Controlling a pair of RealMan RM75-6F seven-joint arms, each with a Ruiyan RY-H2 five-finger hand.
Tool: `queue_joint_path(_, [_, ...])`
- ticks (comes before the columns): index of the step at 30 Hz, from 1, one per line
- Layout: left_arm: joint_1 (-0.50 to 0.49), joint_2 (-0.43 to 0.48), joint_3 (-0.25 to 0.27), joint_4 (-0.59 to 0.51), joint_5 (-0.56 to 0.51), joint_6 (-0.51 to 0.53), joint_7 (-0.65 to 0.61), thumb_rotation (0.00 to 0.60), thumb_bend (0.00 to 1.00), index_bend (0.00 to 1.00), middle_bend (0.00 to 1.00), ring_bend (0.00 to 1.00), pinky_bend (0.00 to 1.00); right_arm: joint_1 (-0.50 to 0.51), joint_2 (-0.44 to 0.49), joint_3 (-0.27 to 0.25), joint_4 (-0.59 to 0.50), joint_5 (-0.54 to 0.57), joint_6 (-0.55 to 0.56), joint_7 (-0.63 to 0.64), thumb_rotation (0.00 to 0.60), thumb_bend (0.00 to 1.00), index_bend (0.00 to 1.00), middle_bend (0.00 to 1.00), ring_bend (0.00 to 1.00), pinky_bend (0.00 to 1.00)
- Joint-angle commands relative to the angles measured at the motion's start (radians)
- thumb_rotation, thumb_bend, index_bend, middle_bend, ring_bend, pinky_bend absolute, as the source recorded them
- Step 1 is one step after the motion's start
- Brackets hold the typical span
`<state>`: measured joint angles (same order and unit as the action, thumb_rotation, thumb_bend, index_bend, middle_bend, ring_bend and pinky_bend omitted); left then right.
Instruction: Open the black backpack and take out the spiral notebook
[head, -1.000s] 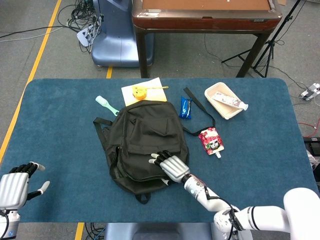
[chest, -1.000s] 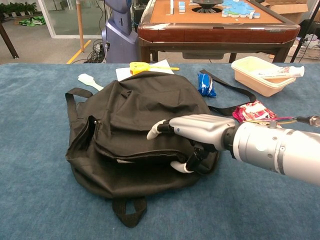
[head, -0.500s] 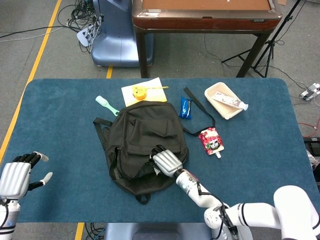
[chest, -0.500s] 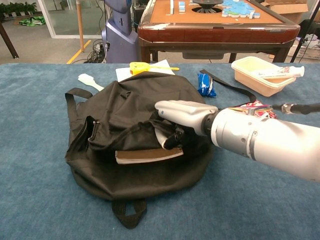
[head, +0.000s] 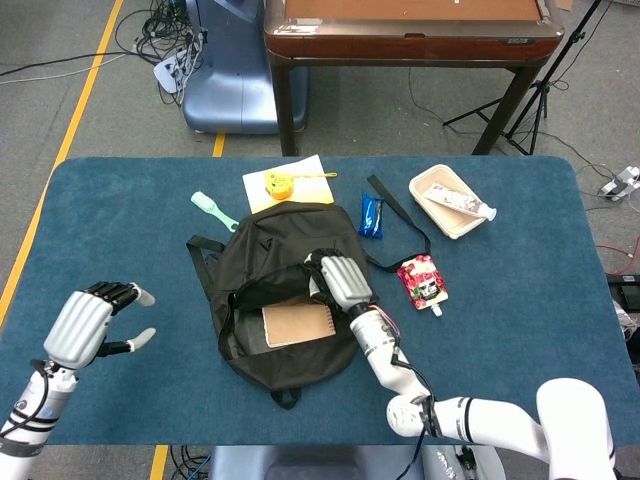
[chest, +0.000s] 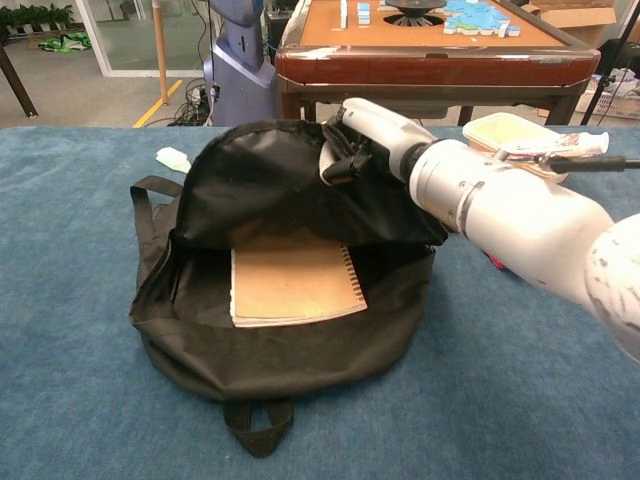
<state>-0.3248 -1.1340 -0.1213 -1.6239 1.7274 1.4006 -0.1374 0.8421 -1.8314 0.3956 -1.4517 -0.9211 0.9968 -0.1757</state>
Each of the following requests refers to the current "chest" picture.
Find black fabric backpack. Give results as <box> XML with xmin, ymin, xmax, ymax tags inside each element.
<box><xmin>128</xmin><ymin>118</ymin><xmax>450</xmax><ymax>459</ymax></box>

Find purple robot pedestal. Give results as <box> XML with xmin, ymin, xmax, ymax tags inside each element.
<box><xmin>202</xmin><ymin>0</ymin><xmax>282</xmax><ymax>128</ymax></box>

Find tangle of floor cables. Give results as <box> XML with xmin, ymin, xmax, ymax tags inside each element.
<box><xmin>167</xmin><ymin>77</ymin><xmax>216</xmax><ymax>128</ymax></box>

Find black tripod stand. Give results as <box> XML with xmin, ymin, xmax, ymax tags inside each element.
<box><xmin>579</xmin><ymin>0</ymin><xmax>640</xmax><ymax>126</ymax></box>

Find brown kraft spiral notebook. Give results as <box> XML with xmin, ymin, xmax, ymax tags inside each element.
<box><xmin>229</xmin><ymin>243</ymin><xmax>369</xmax><ymax>329</ymax></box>

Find black mahjong table hub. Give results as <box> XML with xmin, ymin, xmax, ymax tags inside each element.
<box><xmin>383</xmin><ymin>0</ymin><xmax>448</xmax><ymax>27</ymax></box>

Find white plastic basket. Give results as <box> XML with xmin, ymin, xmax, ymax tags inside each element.
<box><xmin>574</xmin><ymin>74</ymin><xmax>640</xmax><ymax>121</ymax></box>

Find open cardboard box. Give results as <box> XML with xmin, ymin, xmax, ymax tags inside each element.
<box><xmin>522</xmin><ymin>0</ymin><xmax>626</xmax><ymax>50</ymax></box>

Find wooden pole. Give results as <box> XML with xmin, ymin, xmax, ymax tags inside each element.
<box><xmin>151</xmin><ymin>0</ymin><xmax>170</xmax><ymax>106</ymax></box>

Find right arm wire bundle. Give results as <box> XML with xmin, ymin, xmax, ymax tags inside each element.
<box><xmin>534</xmin><ymin>154</ymin><xmax>640</xmax><ymax>172</ymax></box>

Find dark slanted table leg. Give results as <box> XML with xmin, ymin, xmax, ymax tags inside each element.
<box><xmin>0</xmin><ymin>42</ymin><xmax>39</xmax><ymax>119</ymax></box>

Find brown mahjong table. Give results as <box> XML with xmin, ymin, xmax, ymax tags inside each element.
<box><xmin>274</xmin><ymin>0</ymin><xmax>601</xmax><ymax>127</ymax></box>

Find green cloth on floor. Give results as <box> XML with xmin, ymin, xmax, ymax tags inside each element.
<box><xmin>37</xmin><ymin>32</ymin><xmax>93</xmax><ymax>53</ymax></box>

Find beige plastic food container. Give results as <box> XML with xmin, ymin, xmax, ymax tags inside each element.
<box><xmin>461</xmin><ymin>112</ymin><xmax>571</xmax><ymax>185</ymax></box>

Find white squeeze tube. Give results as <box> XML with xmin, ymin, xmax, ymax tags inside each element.
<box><xmin>494</xmin><ymin>131</ymin><xmax>611</xmax><ymax>164</ymax></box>

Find blue carpet table cover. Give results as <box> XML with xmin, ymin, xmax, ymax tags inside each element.
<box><xmin>0</xmin><ymin>124</ymin><xmax>640</xmax><ymax>480</ymax></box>

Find row of potted plants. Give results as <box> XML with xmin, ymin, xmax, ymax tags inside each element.
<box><xmin>0</xmin><ymin>3</ymin><xmax>75</xmax><ymax>35</ymax></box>

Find pile of blue mahjong tiles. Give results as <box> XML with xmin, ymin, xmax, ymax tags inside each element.
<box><xmin>442</xmin><ymin>0</ymin><xmax>521</xmax><ymax>40</ymax></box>

